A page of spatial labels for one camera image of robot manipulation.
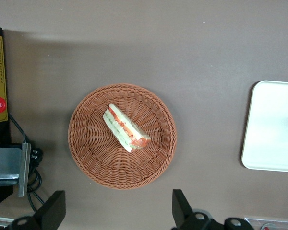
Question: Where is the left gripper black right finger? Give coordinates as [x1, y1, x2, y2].
[171, 189, 225, 230]

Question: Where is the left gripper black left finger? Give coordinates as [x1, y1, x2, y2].
[7, 190, 66, 230]

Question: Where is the triangle sandwich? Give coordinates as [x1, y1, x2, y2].
[102, 103, 151, 154]

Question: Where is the round brown wicker basket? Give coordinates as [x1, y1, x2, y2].
[68, 83, 178, 190]

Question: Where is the cream rectangular plastic tray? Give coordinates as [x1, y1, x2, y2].
[241, 80, 288, 173]

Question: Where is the black power plug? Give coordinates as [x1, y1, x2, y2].
[30, 148, 43, 166]

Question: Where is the clear acrylic bottle rack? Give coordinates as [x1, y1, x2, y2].
[244, 217, 288, 230]

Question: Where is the black machine with yellow panel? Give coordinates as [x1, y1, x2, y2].
[0, 23, 15, 211]

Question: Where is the grey metal bracket box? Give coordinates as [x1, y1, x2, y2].
[0, 142, 32, 197]

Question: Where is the white wire rack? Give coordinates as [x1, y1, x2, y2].
[0, 216, 14, 230]

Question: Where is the black power cable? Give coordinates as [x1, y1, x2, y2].
[8, 114, 45, 213]

